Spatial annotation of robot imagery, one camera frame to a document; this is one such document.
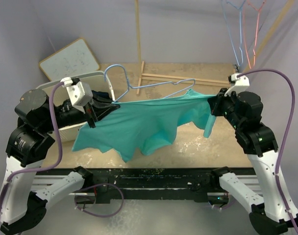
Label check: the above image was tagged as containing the blue wire hanger navy shirt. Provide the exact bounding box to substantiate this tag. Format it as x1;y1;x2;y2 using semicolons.
221;0;245;67

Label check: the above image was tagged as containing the cream plastic laundry basket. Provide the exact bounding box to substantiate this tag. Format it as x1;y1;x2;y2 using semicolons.
37;71;116;142

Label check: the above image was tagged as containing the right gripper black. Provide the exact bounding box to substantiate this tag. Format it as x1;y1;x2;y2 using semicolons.
210;87;243;128

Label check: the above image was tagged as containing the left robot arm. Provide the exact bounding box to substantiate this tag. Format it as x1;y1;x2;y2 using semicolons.
0;89;119;235

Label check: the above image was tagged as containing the navy blue t shirt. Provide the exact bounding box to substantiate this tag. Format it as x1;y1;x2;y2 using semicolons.
92;90;112;100

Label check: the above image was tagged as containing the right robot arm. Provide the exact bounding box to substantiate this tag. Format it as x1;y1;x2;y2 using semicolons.
208;88;298;235

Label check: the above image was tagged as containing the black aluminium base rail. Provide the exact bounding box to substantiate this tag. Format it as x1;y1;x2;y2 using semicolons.
32;167;260;204

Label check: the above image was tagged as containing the purple cable loop under rail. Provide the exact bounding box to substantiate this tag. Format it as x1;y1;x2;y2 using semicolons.
74;183;125;217

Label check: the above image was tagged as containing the teal green t shirt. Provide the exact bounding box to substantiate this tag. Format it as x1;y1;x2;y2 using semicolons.
72;89;216;162

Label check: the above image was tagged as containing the pink wire hanger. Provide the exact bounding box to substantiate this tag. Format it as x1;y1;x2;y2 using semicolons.
242;0;266;70

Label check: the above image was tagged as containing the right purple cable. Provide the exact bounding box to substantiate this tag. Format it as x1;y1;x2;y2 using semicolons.
239;69;298;235

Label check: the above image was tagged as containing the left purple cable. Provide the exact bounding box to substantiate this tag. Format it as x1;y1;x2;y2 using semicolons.
0;82;66;235

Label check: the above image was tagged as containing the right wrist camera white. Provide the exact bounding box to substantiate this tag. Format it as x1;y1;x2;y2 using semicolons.
224;73;250;97

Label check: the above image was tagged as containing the small whiteboard wooden frame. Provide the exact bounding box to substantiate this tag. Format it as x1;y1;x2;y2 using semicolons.
39;38;100;81

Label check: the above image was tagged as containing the wooden clothes rack frame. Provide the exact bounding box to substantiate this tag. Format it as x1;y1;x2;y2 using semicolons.
134;0;297;96

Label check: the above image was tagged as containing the blue wire hanger teal shirt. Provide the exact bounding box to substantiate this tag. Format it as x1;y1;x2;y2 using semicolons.
104;65;196;103

